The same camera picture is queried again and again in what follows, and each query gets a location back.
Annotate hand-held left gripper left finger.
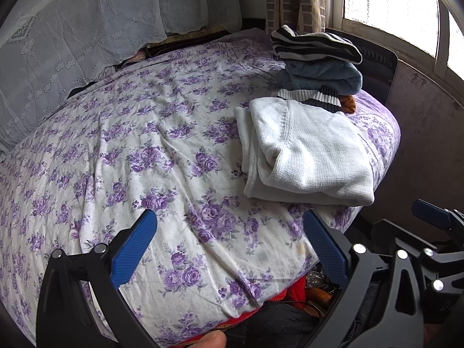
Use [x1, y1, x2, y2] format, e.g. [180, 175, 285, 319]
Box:
[35, 209, 160, 348]

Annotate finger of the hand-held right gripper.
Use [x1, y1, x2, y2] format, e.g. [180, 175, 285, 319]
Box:
[411, 199, 464, 262]
[371, 217, 450, 294]

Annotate person's left hand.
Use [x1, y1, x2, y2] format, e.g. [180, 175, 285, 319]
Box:
[197, 330, 228, 348]

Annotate dark cloth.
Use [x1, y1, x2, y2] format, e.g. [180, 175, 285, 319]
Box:
[226, 302, 327, 348]

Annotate beige checkered curtain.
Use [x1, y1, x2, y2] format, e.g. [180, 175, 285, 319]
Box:
[264, 0, 343, 36]

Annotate blue grey folded garment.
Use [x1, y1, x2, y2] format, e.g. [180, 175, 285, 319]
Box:
[278, 60, 364, 97]

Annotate white lace cover cloth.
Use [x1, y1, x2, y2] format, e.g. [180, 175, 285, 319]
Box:
[0, 0, 243, 158]

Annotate arched window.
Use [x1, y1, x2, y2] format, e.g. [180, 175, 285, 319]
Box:
[341, 0, 464, 80]

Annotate black white striped garment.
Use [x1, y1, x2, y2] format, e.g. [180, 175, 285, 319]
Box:
[271, 25, 363, 65]

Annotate white v-neck sweater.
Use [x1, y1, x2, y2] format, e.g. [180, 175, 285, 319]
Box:
[234, 85, 376, 207]

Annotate red cloth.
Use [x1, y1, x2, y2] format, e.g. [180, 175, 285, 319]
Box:
[217, 275, 327, 339]

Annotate orange folded garment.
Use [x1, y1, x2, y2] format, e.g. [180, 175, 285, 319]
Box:
[340, 95, 358, 114]

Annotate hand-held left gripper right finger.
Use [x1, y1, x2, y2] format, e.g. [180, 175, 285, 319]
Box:
[302, 210, 426, 348]

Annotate dark clothes under lace cloth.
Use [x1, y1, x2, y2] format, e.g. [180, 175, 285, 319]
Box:
[67, 25, 227, 99]

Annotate black bed end board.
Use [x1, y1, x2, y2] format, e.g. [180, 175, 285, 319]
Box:
[357, 40, 399, 104]

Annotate purple floral bed sheet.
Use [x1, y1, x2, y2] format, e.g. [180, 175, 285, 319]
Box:
[0, 29, 401, 348]

